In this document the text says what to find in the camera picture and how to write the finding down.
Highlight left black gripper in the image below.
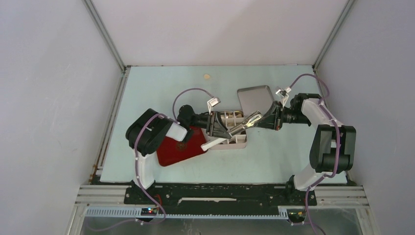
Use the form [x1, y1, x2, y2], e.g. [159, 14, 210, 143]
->
[188, 111, 232, 140]

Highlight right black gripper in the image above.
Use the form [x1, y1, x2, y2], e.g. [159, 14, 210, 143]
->
[254, 101, 310, 131]

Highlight silver metal tongs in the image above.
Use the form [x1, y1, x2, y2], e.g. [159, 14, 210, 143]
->
[201, 111, 263, 151]

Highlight silver metal box lid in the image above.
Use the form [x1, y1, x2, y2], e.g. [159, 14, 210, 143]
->
[237, 85, 275, 116]

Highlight white divided chocolate box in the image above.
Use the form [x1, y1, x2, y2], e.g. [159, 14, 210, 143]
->
[209, 111, 248, 150]

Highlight red plastic tray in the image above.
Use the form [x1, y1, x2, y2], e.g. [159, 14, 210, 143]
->
[156, 126, 207, 167]

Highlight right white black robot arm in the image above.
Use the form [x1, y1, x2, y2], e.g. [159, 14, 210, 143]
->
[255, 93, 356, 205]

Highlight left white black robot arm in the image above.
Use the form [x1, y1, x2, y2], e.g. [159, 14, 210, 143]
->
[125, 105, 232, 204]

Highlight round foil wrapped chocolate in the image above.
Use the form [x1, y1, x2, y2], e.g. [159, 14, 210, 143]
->
[176, 142, 187, 152]

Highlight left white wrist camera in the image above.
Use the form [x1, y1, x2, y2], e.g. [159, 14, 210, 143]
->
[207, 97, 221, 113]

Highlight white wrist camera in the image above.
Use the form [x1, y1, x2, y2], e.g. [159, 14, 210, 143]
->
[207, 97, 221, 113]
[276, 86, 292, 107]

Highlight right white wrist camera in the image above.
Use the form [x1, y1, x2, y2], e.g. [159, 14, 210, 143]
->
[276, 86, 292, 107]

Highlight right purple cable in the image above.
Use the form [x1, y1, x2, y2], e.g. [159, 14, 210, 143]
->
[288, 73, 342, 235]

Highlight purple cable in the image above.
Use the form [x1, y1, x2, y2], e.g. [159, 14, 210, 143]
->
[85, 88, 215, 232]
[288, 73, 342, 235]

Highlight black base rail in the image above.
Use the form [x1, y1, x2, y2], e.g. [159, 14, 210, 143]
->
[124, 183, 317, 215]

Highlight grey cable duct strip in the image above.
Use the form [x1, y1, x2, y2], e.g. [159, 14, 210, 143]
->
[85, 207, 288, 219]

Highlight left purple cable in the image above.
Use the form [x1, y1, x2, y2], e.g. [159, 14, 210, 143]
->
[85, 88, 215, 232]

